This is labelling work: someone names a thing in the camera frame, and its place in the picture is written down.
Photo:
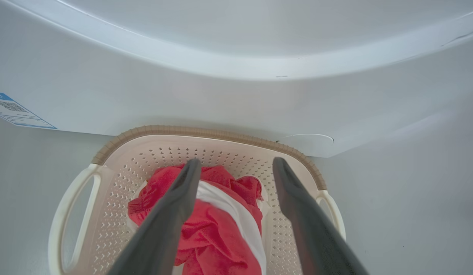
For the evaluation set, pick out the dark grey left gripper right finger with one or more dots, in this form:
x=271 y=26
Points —
x=316 y=236

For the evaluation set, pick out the blue energy label sticker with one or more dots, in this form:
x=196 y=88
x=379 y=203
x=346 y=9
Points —
x=15 y=112

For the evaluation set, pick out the white front-load washing machine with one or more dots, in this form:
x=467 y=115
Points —
x=236 y=99

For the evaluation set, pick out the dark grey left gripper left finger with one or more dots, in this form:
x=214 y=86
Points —
x=160 y=229

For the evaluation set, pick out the cream perforated basket brown rim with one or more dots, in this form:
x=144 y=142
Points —
x=118 y=183

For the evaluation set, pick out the red and white garment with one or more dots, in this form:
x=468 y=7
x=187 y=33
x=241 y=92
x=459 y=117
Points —
x=217 y=236

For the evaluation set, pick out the round white filter cover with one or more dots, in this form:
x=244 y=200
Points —
x=309 y=144

